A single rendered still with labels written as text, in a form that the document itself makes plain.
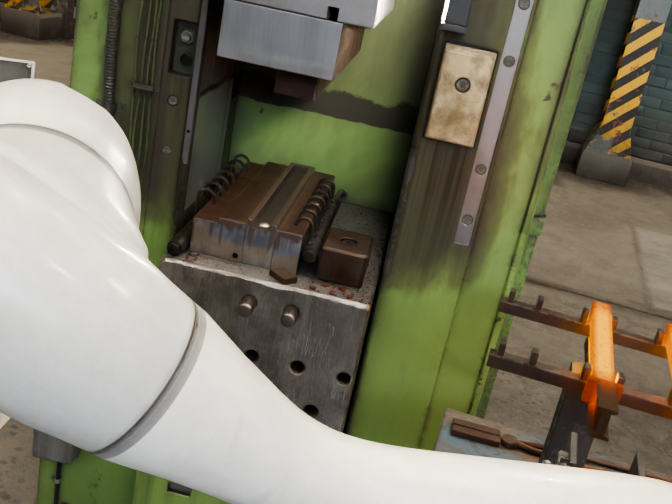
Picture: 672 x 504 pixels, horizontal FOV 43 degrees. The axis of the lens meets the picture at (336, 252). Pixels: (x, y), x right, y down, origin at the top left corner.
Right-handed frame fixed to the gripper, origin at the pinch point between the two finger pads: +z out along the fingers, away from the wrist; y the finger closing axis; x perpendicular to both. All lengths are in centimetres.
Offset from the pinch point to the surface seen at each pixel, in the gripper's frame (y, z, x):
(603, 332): 0.1, 36.7, 1.2
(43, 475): -103, 55, -78
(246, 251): -62, 46, -7
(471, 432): -14.6, 40.6, -24.8
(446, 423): -19, 43, -26
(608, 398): 0.1, 12.6, 2.3
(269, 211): -62, 57, -2
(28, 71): -102, 37, 18
